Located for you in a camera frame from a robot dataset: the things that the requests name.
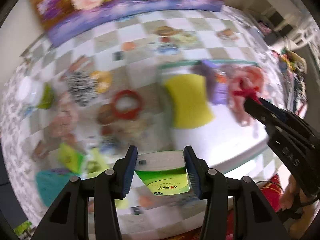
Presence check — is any person's right hand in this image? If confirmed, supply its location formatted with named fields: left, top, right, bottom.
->
left=279, top=175, right=303, bottom=211

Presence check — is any purple snack packet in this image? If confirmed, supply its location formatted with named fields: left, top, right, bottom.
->
left=192, top=60, right=228, bottom=105

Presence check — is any leopard print scrunchie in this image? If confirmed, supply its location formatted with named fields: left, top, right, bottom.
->
left=67, top=71, right=98, bottom=107

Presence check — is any red tape ring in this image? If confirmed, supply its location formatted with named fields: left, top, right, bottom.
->
left=111, top=89, right=144, bottom=120

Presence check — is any green card box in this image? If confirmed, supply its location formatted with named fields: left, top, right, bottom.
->
left=135, top=150, right=190, bottom=196

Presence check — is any teal plastic case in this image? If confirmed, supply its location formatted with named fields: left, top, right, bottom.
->
left=35, top=168, right=75, bottom=207

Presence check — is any lime green cloth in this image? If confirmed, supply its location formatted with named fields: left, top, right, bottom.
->
left=37, top=83, right=54, bottom=109

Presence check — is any checkered printed tablecloth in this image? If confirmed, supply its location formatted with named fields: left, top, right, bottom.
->
left=0, top=4, right=308, bottom=238

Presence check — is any floral canvas painting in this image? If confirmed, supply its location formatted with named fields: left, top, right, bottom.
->
left=29, top=0, right=224, bottom=47

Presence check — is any pink checkered cloth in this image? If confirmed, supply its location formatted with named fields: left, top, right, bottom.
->
left=228, top=66, right=265, bottom=127

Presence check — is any yellow sponge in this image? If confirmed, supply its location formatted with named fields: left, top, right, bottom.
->
left=164, top=74, right=214, bottom=129

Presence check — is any colourful clutter pile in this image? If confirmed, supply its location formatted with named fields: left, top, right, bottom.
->
left=272, top=47, right=307, bottom=79

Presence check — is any teal rimmed white tray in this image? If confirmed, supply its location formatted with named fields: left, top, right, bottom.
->
left=157, top=59, right=270, bottom=178

